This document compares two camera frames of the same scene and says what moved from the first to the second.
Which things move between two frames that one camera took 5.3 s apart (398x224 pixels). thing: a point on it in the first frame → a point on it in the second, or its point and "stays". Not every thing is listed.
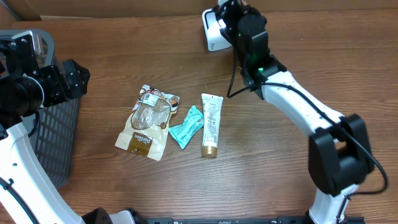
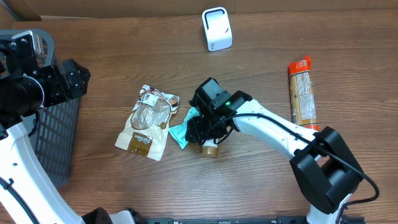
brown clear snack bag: x=146 y=132 stays
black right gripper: x=247 y=9 → x=198 y=126
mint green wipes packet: x=185 y=133 stays
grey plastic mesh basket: x=53 y=130 stays
